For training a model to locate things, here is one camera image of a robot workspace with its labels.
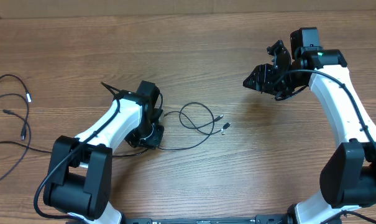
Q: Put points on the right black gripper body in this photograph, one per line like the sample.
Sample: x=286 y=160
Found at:
x=279 y=73

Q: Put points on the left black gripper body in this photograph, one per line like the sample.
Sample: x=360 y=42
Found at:
x=148 y=139

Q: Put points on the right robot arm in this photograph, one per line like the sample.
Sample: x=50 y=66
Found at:
x=348 y=180

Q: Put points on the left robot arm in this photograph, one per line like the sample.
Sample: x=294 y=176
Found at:
x=78 y=183

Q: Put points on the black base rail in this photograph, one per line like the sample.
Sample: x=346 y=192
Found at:
x=203 y=221

